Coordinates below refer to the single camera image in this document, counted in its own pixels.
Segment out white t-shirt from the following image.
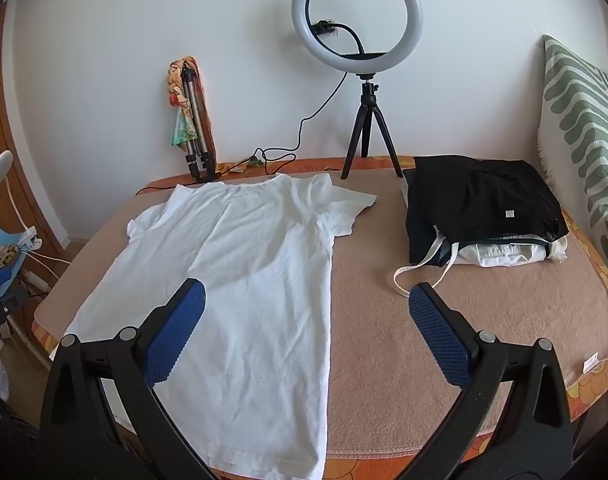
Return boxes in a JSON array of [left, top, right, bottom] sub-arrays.
[[49, 172, 379, 478]]

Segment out white clip lamp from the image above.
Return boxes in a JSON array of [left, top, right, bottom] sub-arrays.
[[0, 150, 40, 251]]

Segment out green striped pillow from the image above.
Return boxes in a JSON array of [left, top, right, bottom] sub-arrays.
[[536, 35, 608, 281]]

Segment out folded tripod with colourful cloth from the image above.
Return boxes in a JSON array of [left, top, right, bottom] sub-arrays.
[[166, 57, 218, 162]]

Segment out beige blanket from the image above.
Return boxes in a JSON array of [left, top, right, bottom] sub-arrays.
[[34, 162, 608, 461]]

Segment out small black tripod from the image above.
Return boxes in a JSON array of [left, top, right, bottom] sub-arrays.
[[340, 72, 405, 181]]

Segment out brown wooden door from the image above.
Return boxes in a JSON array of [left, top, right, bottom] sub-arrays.
[[0, 0, 70, 261]]

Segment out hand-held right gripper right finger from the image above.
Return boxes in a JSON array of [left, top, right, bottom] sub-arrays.
[[399, 282, 574, 480]]

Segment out leopard print cloth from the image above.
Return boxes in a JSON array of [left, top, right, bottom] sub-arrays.
[[0, 244, 26, 273]]

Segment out folded white garment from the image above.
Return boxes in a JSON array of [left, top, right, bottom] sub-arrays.
[[454, 236, 569, 267]]

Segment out folded silver tripod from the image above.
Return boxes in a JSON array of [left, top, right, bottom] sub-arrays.
[[181, 62, 219, 183]]

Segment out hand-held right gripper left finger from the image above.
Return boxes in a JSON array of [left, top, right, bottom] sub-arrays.
[[39, 277, 219, 480]]

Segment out white cable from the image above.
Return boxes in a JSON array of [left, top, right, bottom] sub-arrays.
[[21, 250, 74, 291]]

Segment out black power cable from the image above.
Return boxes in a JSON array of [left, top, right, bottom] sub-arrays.
[[136, 71, 349, 196]]

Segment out white ring light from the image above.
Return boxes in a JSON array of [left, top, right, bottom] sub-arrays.
[[291, 0, 425, 72]]

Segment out white fabric strap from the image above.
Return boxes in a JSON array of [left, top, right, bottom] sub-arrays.
[[394, 230, 464, 297]]

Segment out folded black clothes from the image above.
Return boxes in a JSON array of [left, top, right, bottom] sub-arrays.
[[403, 155, 569, 266]]

